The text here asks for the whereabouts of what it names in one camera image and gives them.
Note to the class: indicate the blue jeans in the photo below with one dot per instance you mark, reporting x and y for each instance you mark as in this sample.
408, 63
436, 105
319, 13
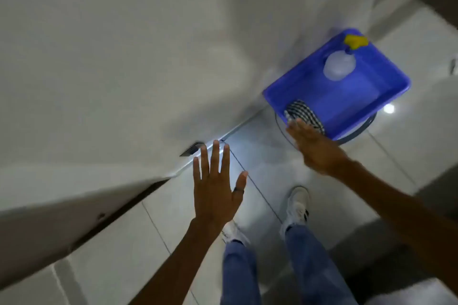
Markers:
315, 272

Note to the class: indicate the person's left thumb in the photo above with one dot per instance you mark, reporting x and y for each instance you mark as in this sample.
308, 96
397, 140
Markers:
240, 185

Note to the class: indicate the person's left little finger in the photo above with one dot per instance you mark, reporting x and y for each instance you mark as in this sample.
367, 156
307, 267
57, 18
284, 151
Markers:
196, 172

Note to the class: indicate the person's left hand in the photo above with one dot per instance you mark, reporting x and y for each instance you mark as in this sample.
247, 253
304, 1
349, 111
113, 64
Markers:
213, 197

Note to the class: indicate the person's right hand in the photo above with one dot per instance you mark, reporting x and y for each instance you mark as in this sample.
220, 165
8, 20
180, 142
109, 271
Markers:
320, 153

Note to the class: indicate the person's right forearm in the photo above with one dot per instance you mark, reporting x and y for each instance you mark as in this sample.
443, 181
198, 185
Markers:
393, 215

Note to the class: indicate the person's left middle finger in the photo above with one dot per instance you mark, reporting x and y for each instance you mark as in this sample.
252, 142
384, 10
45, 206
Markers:
215, 160

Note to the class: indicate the white right shoe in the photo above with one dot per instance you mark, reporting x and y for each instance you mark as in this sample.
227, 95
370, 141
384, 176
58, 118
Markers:
297, 208

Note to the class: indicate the person's right fingers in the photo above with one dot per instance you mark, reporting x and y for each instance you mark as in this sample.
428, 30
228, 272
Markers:
300, 133

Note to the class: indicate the blue plastic tub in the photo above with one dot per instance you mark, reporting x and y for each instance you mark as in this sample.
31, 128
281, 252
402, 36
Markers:
350, 101

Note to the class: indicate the dark metal door bracket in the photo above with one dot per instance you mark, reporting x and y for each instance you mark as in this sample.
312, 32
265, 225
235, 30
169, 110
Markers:
192, 149

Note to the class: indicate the white spray bottle yellow trigger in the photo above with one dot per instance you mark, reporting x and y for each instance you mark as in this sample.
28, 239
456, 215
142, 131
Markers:
338, 65

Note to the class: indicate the dark round stool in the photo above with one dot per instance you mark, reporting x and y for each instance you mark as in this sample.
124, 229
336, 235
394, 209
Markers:
361, 129

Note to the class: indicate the person's left forearm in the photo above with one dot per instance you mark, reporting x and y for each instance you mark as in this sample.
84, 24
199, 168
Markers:
179, 269

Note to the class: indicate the white left shoe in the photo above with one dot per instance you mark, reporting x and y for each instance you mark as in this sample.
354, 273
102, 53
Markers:
234, 233

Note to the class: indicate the white shoe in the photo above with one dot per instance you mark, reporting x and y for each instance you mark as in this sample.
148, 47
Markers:
234, 233
297, 208

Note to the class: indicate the black white checked cloth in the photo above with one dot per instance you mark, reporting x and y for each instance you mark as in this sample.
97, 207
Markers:
304, 111

